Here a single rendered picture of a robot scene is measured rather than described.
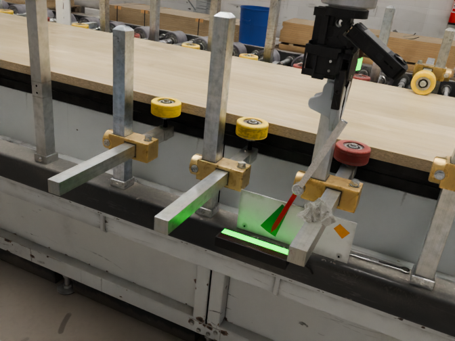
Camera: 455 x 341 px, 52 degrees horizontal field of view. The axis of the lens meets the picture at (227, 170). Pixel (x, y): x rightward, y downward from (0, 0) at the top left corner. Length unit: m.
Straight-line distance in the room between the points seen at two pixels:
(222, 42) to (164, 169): 0.55
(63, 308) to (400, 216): 1.29
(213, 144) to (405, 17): 7.19
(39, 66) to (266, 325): 1.02
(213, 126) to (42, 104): 0.50
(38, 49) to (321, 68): 0.75
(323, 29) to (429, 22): 7.30
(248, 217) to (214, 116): 0.24
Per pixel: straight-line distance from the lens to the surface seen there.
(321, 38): 0.83
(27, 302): 2.00
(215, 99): 1.01
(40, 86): 1.31
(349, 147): 1.09
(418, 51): 6.86
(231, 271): 1.20
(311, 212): 0.83
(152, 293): 1.72
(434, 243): 1.00
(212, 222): 1.10
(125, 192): 1.21
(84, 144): 1.57
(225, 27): 0.97
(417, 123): 1.41
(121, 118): 1.16
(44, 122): 1.34
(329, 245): 1.03
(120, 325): 1.85
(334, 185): 0.97
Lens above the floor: 1.26
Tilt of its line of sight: 24 degrees down
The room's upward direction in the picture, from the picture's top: 6 degrees clockwise
